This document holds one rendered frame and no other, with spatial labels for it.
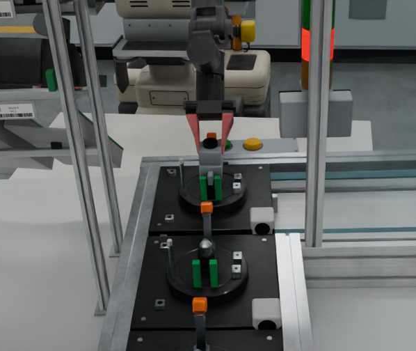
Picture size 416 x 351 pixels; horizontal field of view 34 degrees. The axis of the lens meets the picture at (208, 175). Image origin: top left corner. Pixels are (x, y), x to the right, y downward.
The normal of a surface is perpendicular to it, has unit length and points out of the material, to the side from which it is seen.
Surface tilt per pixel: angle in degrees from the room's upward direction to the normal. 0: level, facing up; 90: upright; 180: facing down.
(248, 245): 0
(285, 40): 90
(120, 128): 0
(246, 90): 90
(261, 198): 0
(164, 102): 98
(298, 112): 90
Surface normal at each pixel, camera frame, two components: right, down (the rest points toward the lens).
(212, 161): -0.05, 0.52
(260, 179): -0.06, -0.85
